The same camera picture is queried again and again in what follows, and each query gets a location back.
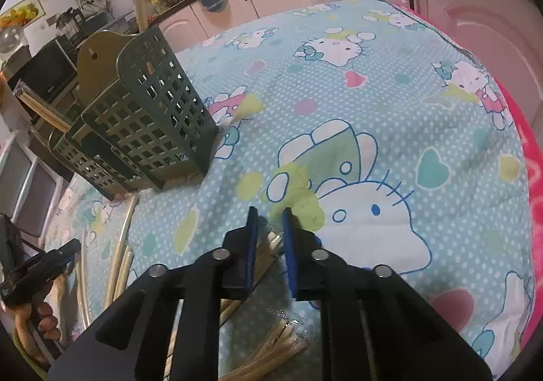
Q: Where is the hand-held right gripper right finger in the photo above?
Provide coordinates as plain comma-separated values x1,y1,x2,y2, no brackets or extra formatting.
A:
282,208,493,381

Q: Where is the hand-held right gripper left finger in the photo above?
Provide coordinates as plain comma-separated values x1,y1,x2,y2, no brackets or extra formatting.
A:
46,206,259,381

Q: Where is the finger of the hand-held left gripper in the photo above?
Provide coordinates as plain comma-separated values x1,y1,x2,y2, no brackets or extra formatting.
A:
42,239,82,270

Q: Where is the pile of wooden chopsticks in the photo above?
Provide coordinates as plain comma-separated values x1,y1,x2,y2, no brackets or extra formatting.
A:
74,193,312,381

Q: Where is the person's left hand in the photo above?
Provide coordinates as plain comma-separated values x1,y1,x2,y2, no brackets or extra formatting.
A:
15,298,63,341

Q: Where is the clear plastic wrapper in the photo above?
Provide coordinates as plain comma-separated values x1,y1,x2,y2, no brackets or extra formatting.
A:
255,305,317,365

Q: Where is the cartoon cat printed blanket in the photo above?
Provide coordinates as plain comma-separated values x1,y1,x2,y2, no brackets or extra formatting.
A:
42,0,536,381

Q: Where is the black microwave oven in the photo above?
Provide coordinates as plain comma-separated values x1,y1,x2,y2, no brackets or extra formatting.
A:
7,39,80,105

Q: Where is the blender jug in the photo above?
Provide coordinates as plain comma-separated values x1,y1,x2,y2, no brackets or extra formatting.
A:
56,7,88,45

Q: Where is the fruit wall picture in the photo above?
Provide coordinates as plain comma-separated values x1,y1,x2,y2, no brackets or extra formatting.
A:
0,0,45,28

